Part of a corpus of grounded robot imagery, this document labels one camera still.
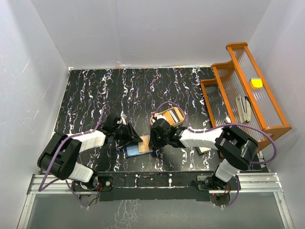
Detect beige oval card tray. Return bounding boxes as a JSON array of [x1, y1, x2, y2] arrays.
[[150, 106, 185, 127]]

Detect blue leather card holder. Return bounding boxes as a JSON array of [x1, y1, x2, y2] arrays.
[[125, 135, 155, 158]]

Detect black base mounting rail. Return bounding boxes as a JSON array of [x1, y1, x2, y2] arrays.
[[71, 167, 241, 203]]

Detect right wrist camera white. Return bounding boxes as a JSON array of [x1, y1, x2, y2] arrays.
[[153, 113, 166, 120]]

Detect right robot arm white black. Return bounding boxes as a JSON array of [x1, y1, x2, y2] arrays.
[[149, 118, 258, 189]]

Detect white small carton box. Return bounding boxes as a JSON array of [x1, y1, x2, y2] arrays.
[[195, 146, 211, 155]]

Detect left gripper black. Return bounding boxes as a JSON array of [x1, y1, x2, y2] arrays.
[[112, 123, 142, 147]]

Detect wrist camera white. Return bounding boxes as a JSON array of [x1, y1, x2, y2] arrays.
[[120, 114, 127, 125], [153, 113, 166, 120]]

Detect yellow sticky note block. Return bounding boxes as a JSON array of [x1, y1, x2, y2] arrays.
[[249, 78, 264, 90]]

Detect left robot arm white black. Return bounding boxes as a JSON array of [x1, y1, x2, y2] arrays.
[[37, 114, 143, 190]]

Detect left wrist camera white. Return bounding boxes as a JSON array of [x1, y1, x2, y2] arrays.
[[120, 114, 127, 125]]

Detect stack of credit cards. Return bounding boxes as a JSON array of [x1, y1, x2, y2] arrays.
[[163, 108, 184, 125]]

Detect orange wooden tiered shelf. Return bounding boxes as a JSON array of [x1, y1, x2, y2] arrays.
[[200, 42, 292, 140]]

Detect white item on lower shelf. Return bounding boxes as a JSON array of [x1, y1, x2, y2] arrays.
[[225, 116, 232, 124]]

